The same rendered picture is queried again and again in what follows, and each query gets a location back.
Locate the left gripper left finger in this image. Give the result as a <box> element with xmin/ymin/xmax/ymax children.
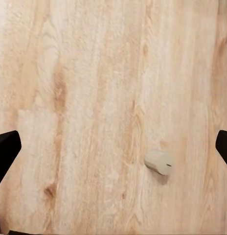
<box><xmin>0</xmin><ymin>130</ymin><xmax>22</xmax><ymax>183</ymax></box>

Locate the pillar candle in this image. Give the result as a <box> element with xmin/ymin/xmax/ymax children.
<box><xmin>144</xmin><ymin>149</ymin><xmax>175</xmax><ymax>176</ymax></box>

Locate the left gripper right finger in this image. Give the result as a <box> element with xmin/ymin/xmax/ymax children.
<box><xmin>215</xmin><ymin>130</ymin><xmax>227</xmax><ymax>164</ymax></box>

